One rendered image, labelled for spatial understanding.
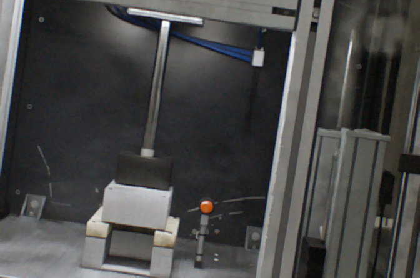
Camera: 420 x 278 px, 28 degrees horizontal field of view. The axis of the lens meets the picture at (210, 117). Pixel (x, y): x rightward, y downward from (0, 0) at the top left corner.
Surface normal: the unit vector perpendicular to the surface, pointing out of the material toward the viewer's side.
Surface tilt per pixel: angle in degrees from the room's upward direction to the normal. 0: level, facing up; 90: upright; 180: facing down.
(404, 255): 90
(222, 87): 90
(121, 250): 90
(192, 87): 90
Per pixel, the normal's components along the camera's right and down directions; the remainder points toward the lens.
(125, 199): 0.00, 0.05
